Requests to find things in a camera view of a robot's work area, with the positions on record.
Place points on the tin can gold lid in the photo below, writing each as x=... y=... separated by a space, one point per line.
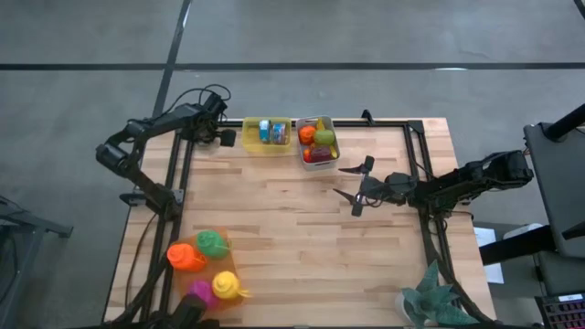
x=279 y=134

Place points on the black cylindrical object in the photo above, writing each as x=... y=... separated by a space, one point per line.
x=187 y=313

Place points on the large red toy strawberry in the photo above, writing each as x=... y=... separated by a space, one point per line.
x=306 y=155

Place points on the green toy mango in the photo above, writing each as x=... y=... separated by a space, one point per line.
x=324 y=137

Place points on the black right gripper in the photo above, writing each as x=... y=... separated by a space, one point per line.
x=393 y=189

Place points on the yellow plastic squeeze bottle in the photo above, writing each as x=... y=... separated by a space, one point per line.
x=226 y=284

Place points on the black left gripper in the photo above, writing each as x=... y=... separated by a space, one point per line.
x=210 y=119

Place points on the yellow toy banana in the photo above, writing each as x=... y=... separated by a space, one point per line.
x=320 y=124

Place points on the orange-red toy fruit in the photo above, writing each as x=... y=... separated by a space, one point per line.
x=307 y=134

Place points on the black curved table clamp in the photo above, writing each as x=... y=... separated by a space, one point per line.
x=367 y=116

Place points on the tin can blue label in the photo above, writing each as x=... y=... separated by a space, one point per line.
x=264 y=131

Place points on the black equipment cart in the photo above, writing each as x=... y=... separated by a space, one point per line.
x=562 y=183

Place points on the black aluminium table frame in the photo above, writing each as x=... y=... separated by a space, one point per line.
x=320 y=123

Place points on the keyboard with lit keys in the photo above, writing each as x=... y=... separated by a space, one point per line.
x=564 y=310

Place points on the green plastic squeeze bottle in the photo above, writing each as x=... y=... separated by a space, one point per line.
x=212 y=243

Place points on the white paper on floor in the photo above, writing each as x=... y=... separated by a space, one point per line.
x=486 y=237

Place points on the grey metal stand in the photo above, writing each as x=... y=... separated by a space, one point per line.
x=27 y=224

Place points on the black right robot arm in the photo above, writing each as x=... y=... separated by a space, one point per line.
x=471 y=180

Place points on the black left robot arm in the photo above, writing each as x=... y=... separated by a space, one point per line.
x=137 y=137

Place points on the pink plastic squeeze bottle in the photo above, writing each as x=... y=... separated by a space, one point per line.
x=201 y=292

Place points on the green artificial potted plant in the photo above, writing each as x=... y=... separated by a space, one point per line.
x=432 y=301

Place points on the grey plastic bin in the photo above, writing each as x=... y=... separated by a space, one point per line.
x=320 y=165

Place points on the orange plastic squeeze bottle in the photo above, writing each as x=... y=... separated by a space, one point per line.
x=183 y=257

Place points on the yellow translucent plastic bin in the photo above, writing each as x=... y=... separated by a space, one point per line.
x=250 y=137

